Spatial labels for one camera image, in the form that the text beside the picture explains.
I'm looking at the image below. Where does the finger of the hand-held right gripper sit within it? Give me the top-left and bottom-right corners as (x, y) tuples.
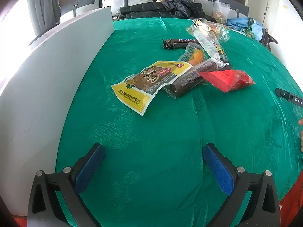
(275, 88), (303, 109)

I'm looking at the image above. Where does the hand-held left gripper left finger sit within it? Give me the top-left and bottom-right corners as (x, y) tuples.
(27, 143), (106, 227)

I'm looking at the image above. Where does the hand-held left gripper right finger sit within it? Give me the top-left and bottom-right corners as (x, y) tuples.
(203, 143), (281, 227)

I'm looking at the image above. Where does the red snack packet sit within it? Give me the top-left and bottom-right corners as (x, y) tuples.
(198, 69), (256, 93)

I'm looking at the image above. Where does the black and yellow snack packet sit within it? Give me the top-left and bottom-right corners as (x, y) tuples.
(212, 42), (232, 71)

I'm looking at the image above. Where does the dark brown cake packet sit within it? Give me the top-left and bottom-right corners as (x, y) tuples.
(163, 59), (229, 99)

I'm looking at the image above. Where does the clear packet of white wafers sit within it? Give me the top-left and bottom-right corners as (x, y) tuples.
(192, 27), (220, 60)

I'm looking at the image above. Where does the clear bag of mixed snacks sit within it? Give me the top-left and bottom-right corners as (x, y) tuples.
(187, 18), (231, 43)

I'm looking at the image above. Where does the clear packet with orange snack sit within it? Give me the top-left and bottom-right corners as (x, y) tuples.
(177, 43), (210, 66)

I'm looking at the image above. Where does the brown chocolate bar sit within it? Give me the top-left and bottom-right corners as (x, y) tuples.
(162, 38), (201, 50)

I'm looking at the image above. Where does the person's right hand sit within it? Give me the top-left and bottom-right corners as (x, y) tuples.
(298, 118), (303, 153)

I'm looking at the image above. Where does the green tablecloth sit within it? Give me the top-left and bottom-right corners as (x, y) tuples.
(55, 18), (303, 227)

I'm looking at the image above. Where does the blue cloth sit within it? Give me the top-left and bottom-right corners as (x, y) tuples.
(226, 16), (264, 41)

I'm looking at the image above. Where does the clear plastic bag with food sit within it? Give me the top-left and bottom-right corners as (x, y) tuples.
(212, 1), (231, 24)

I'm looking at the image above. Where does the black jacket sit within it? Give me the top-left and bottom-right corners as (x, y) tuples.
(118, 0), (206, 21)

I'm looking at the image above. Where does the grey curtain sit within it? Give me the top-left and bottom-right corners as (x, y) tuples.
(26, 0), (62, 38)

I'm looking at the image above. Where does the dark bag with strap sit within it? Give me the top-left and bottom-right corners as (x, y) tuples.
(261, 28), (278, 51)

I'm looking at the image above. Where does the black wall cable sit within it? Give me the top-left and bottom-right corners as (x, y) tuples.
(262, 0), (272, 27)

